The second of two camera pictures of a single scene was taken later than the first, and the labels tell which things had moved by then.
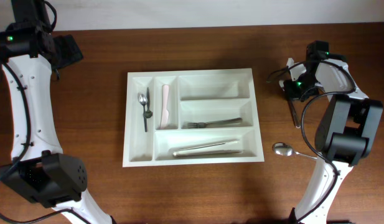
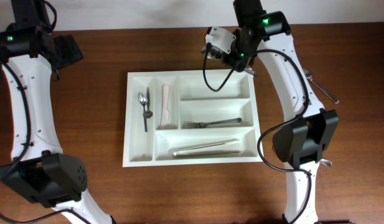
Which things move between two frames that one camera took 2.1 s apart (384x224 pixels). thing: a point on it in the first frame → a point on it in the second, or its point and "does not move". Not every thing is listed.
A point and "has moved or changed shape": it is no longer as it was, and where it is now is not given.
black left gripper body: [78, 58] does not move
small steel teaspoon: [143, 100] does not move
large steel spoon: [297, 124] has moved or changed shape
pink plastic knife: [165, 114] does not move
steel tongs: [197, 150] does not move
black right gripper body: [292, 92] → [234, 63]
